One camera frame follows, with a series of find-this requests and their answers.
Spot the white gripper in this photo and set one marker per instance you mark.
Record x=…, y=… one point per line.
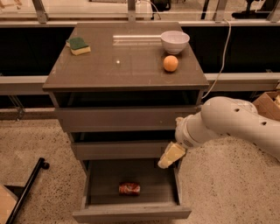
x=183, y=133

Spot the red coke can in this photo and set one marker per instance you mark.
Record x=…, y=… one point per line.
x=129, y=188

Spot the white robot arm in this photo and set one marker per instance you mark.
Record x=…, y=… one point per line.
x=219, y=117

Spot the grey drawer cabinet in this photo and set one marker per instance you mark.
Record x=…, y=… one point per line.
x=124, y=69

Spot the grey middle drawer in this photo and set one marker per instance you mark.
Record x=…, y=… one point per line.
x=119, y=150

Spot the grey drawer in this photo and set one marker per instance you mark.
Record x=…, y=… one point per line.
x=119, y=150
x=121, y=119
x=159, y=198

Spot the grey bottom drawer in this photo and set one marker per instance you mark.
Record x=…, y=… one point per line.
x=159, y=198

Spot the grey top drawer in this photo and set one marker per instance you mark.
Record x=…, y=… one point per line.
x=121, y=119

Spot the orange fruit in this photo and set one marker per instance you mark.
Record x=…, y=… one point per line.
x=170, y=63

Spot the white bowl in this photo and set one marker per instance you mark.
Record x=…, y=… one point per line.
x=174, y=42

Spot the cardboard box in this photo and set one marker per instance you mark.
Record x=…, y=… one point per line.
x=268, y=105

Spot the green yellow sponge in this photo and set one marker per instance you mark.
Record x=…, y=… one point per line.
x=78, y=46

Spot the black metal leg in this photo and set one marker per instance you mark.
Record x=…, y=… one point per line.
x=21, y=192

